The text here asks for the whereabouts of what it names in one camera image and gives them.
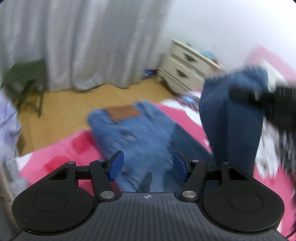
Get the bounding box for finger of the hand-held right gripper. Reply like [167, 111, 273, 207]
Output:
[228, 86, 269, 107]

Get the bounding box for pink bed headboard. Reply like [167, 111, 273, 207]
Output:
[243, 45, 296, 91]

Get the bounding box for grey curtain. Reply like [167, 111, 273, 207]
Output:
[0, 0, 171, 91]

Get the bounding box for pink floral blanket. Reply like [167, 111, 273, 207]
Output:
[5, 91, 296, 241]

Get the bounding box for blue jeans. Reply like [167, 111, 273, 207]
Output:
[87, 66, 270, 193]

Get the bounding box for purple puffer jacket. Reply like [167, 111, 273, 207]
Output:
[0, 90, 22, 160]

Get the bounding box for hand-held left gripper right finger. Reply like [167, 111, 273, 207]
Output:
[173, 152, 262, 202]

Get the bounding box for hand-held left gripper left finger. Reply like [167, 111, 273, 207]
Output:
[36, 151, 124, 202]

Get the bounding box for green folding stool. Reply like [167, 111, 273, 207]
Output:
[1, 59, 47, 116]

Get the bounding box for grey cloth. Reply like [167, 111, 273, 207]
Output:
[0, 159, 29, 232]

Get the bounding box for cream nightstand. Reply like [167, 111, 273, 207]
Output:
[155, 38, 225, 95]

